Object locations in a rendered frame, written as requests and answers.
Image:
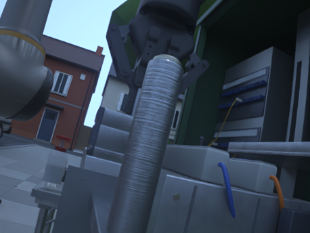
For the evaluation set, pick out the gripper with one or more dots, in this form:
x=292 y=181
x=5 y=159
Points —
x=159 y=26

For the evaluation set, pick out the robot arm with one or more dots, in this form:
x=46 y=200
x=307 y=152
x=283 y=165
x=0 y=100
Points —
x=21 y=72

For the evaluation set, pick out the green street cabinet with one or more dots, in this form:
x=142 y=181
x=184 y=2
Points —
x=191 y=109

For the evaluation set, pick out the light grey tray plate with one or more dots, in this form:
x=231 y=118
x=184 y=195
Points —
x=244 y=77
x=237 y=132

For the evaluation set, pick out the blue splice tray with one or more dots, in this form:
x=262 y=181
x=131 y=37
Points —
x=221 y=145
x=251 y=86
x=251 y=99

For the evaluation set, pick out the grey hex bolt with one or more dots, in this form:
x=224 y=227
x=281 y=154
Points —
x=176 y=196

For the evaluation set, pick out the grey wound roll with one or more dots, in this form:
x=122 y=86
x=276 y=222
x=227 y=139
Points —
x=150 y=145

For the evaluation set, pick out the grey stacked ducts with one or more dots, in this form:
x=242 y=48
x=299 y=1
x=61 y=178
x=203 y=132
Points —
x=111 y=135

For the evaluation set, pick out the small grey metal pin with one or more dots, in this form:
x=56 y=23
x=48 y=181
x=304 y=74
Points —
x=201 y=141

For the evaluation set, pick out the red brick house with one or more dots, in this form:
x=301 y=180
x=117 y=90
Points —
x=72 y=97

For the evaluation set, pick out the light grey block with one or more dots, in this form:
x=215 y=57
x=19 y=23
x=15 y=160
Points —
x=254 y=174
x=193 y=160

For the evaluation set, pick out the grey flat shelf bar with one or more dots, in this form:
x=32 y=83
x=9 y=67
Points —
x=268 y=147

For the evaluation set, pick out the grey upright panel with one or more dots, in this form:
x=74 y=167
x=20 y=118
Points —
x=304 y=72

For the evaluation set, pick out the grey metal stand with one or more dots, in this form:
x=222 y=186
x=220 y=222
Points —
x=46 y=193

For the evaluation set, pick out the dark grey box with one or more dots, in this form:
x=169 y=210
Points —
x=294 y=221

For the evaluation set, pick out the grey metal enclosure box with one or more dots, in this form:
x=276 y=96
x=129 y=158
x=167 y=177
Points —
x=205 y=208

